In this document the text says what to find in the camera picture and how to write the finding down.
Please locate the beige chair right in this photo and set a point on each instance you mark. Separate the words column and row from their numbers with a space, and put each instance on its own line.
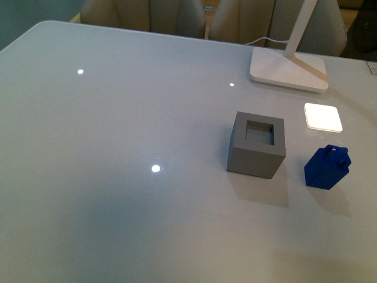
column 270, row 23

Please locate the gray cube base with hole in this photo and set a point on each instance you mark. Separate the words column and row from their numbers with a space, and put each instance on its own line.
column 257, row 145

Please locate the white desk lamp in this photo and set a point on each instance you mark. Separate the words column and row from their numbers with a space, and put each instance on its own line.
column 287, row 68

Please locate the beige chair left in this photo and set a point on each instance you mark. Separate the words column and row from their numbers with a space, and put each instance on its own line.
column 182, row 18

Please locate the blue block part with handle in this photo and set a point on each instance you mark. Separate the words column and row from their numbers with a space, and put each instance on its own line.
column 327, row 167

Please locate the beige chair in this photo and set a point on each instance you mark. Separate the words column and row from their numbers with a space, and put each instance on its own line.
column 270, row 23
column 182, row 18

